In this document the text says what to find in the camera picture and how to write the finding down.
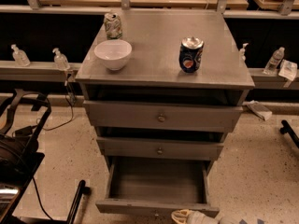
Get grey bottom drawer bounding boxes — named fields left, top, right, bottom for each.
left=96, top=157, right=220, bottom=217

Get grey drawer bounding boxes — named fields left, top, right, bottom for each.
left=97, top=137, right=223, bottom=161
left=83, top=101, right=243, bottom=133
left=96, top=157, right=220, bottom=217

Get crushed green soda can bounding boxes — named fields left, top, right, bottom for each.
left=104, top=12, right=122, bottom=39

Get grey top drawer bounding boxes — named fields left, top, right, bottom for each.
left=83, top=101, right=243, bottom=133

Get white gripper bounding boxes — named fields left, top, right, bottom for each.
left=171, top=209, right=218, bottom=224

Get black bag with straps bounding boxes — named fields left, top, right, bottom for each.
left=0, top=89, right=51, bottom=182

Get grey middle drawer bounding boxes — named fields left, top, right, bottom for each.
left=97, top=137, right=223, bottom=161

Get grey box on floor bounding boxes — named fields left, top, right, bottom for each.
left=246, top=101, right=272, bottom=121

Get grey wooden drawer cabinet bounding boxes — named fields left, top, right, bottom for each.
left=75, top=8, right=256, bottom=180

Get clear pump bottle near cabinet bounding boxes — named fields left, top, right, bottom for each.
left=52, top=48, right=70, bottom=71

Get white ceramic bowl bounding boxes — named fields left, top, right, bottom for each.
left=94, top=39, right=132, bottom=71

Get black chair leg bottom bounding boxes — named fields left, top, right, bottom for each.
left=66, top=180, right=91, bottom=224

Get small pump bottle right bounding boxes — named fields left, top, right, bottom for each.
left=239, top=43, right=249, bottom=61

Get clear plastic bag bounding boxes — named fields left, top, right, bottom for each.
left=278, top=59, right=297, bottom=81

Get black cable on floor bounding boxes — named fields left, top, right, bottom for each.
left=32, top=77, right=78, bottom=133

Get clear pump bottle far left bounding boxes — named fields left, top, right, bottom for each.
left=11, top=44, right=30, bottom=66

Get crushed blue pepsi can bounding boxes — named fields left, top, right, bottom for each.
left=178, top=36, right=205, bottom=73

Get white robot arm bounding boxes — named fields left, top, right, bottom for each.
left=171, top=209, right=240, bottom=224

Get clear plastic water bottle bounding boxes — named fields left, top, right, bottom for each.
left=263, top=47, right=285, bottom=74

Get black caster leg right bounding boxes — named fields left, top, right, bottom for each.
left=279, top=120, right=299, bottom=148

